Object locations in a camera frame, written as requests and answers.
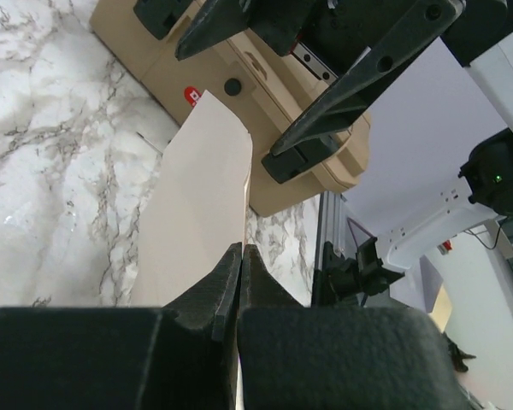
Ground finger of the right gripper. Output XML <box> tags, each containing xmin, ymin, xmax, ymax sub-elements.
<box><xmin>270</xmin><ymin>1</ymin><xmax>462</xmax><ymax>155</ymax></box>
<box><xmin>175</xmin><ymin>0</ymin><xmax>257</xmax><ymax>60</ymax></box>

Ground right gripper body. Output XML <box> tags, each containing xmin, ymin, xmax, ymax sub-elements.
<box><xmin>239</xmin><ymin>0</ymin><xmax>467</xmax><ymax>82</ymax></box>

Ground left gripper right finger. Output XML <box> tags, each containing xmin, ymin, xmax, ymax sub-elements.
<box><xmin>237</xmin><ymin>245</ymin><xmax>469</xmax><ymax>409</ymax></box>

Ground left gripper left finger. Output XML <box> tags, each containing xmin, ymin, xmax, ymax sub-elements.
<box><xmin>0</xmin><ymin>243</ymin><xmax>243</xmax><ymax>409</ymax></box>

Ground tan letter paper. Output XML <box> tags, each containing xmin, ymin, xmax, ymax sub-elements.
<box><xmin>130</xmin><ymin>88</ymin><xmax>254</xmax><ymax>410</ymax></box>

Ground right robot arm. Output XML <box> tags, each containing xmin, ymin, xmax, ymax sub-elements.
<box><xmin>175</xmin><ymin>1</ymin><xmax>513</xmax><ymax>272</ymax></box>

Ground tan plastic tool case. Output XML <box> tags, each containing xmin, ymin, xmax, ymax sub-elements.
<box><xmin>90</xmin><ymin>0</ymin><xmax>370</xmax><ymax>217</ymax></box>

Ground aluminium frame rail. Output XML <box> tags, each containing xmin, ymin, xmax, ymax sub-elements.
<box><xmin>311</xmin><ymin>191</ymin><xmax>351</xmax><ymax>307</ymax></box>

